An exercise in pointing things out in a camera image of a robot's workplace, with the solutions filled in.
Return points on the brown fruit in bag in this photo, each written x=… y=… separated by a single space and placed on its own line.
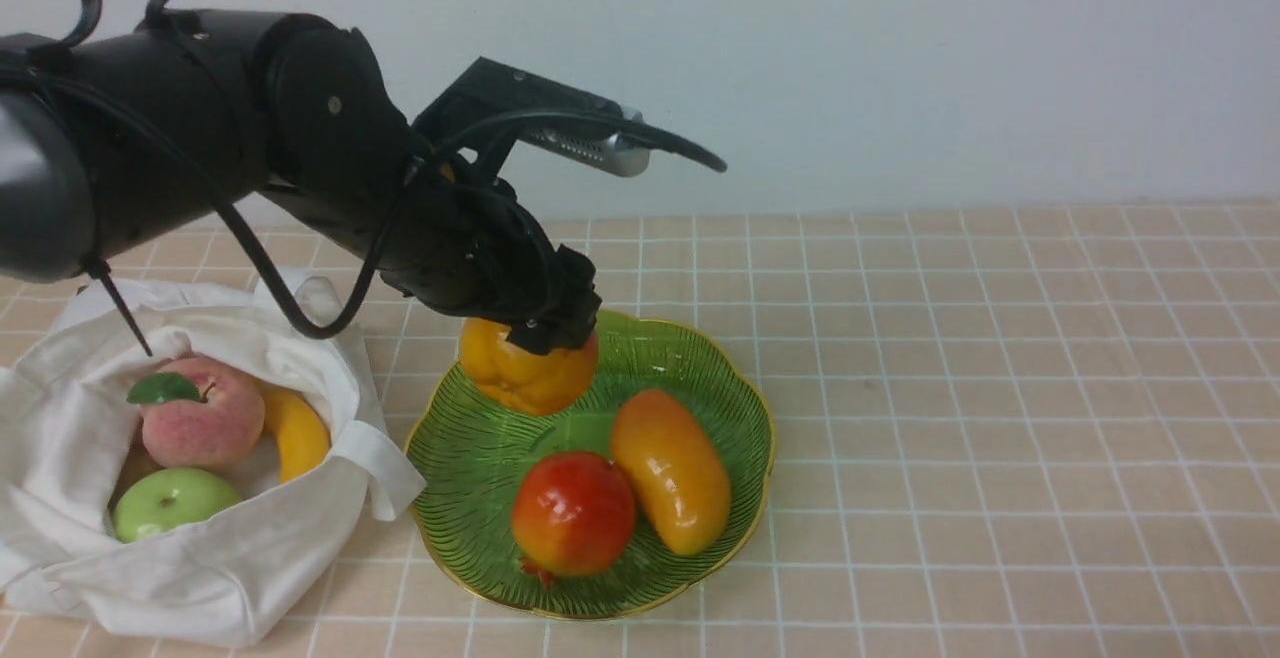
x=137 y=465

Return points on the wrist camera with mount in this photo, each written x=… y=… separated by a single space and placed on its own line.
x=492 y=106

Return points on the yellow banana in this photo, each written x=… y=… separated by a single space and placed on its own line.
x=301 y=437

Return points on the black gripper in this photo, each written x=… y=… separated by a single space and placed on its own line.
x=467 y=251

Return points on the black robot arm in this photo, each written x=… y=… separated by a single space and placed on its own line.
x=109 y=144

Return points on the orange yellow mango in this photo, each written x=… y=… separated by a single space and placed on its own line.
x=678 y=477

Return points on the white cloth tote bag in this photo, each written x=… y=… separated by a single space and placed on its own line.
x=66 y=429

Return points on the green glass leaf plate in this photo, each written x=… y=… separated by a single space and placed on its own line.
x=473 y=454

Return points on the red pomegranate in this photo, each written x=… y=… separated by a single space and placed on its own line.
x=573 y=516

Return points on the yellow orange pear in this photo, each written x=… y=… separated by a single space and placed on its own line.
x=524 y=382

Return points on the pink peach with leaf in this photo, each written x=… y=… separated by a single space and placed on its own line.
x=198 y=412

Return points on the green apple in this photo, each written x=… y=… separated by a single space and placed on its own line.
x=168 y=499

